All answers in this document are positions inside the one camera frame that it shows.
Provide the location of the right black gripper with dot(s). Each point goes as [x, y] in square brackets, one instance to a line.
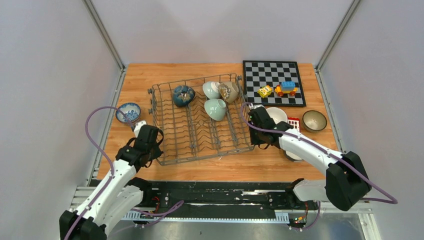
[254, 141]

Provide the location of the cream beige bowl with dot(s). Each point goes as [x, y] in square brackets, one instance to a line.
[277, 114]

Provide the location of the dark blue white bowl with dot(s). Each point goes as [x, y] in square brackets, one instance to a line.
[292, 157]

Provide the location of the black striped bowl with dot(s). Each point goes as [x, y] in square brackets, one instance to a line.
[314, 121]

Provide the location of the pale green bowl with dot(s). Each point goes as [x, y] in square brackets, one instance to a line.
[215, 109]
[211, 89]

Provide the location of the beige speckled bowl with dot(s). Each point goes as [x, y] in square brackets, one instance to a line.
[229, 91]

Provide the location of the grey wire dish rack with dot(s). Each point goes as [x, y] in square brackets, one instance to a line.
[189, 133]

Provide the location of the blue floral white bowl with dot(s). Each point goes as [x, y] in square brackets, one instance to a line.
[131, 110]

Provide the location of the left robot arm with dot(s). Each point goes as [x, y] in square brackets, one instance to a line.
[118, 192]

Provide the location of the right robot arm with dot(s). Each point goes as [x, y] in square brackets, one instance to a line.
[346, 181]

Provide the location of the red white toy block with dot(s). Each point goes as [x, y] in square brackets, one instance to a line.
[295, 122]

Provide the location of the yellow toy block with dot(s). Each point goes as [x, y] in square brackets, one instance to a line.
[265, 91]

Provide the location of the orange blue toy car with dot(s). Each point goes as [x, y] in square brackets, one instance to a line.
[286, 88]

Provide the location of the black white checkerboard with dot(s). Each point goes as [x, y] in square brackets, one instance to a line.
[259, 73]

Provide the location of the dark teal glazed bowl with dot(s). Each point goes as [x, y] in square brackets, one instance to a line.
[183, 95]

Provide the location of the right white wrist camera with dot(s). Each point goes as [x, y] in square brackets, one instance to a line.
[255, 106]

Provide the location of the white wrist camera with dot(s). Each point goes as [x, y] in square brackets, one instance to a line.
[255, 106]
[138, 126]

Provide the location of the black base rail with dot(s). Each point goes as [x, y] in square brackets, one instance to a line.
[230, 202]

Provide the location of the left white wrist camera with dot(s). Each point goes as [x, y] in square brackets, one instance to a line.
[138, 126]

